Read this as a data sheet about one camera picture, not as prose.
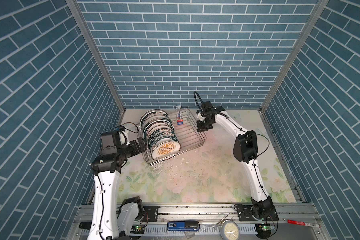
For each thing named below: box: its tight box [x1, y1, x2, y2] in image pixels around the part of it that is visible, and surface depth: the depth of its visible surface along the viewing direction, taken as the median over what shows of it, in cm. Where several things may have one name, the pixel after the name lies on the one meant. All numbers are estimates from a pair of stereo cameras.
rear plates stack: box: [139, 109, 177, 142], surface depth 91 cm
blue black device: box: [167, 221, 201, 232], surface depth 69 cm
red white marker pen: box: [287, 219, 321, 228], surface depth 72 cm
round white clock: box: [220, 219, 241, 240], surface depth 68 cm
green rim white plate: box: [149, 135, 180, 148], surface depth 86 cm
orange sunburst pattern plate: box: [151, 140, 181, 160], surface depth 86 cm
